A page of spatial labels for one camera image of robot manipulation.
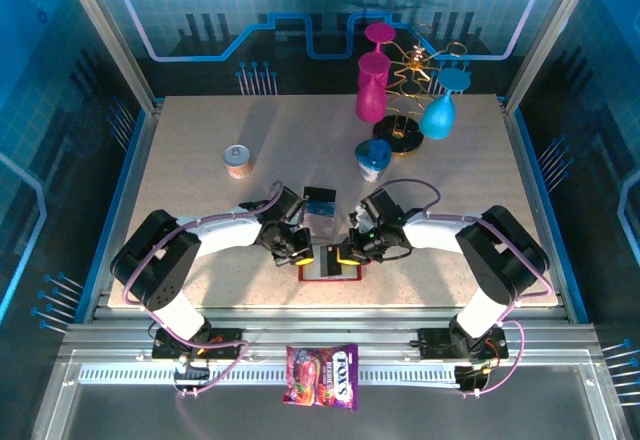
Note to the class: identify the red leather card holder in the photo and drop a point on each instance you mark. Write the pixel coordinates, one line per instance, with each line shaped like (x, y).
(310, 272)

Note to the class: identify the pink-fronted black-backed card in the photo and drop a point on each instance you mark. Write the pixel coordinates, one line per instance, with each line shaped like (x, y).
(330, 266)

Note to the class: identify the pink patterned card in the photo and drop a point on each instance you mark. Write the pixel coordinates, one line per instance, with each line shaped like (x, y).
(322, 226)

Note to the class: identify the blue VIP chip card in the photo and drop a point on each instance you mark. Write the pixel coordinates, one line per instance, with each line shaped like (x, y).
(321, 207)

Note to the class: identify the blue-fronted black-backed card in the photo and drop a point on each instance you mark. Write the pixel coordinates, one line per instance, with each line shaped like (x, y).
(320, 194)

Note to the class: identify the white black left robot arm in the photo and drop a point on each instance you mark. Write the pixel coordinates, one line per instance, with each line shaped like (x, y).
(225, 232)

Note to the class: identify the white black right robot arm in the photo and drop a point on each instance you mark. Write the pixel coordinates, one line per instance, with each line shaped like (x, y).
(435, 235)

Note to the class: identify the small pink tin can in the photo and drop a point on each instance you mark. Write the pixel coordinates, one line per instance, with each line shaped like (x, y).
(237, 166)

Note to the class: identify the purple Fox's candy bag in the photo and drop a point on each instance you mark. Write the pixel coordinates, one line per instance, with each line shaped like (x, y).
(320, 375)

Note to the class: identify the blue wine glass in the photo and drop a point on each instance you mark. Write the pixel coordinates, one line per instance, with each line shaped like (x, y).
(437, 120)

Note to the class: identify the magenta wine glass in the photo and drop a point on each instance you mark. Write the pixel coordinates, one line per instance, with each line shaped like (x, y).
(371, 102)

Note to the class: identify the small circuit board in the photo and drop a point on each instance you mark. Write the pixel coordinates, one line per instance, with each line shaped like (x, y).
(472, 377)
(192, 372)

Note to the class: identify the wide aluminium base rail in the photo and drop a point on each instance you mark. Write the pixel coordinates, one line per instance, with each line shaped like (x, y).
(350, 320)

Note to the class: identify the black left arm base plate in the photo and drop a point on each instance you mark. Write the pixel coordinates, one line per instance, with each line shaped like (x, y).
(230, 336)

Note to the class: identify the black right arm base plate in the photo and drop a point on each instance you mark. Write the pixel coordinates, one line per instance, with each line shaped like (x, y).
(430, 345)

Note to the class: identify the aluminium table edge rail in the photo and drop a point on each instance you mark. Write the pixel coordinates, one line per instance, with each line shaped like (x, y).
(125, 200)
(540, 200)

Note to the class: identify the aluminium frame post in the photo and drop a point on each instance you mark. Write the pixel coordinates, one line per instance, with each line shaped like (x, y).
(549, 35)
(113, 35)

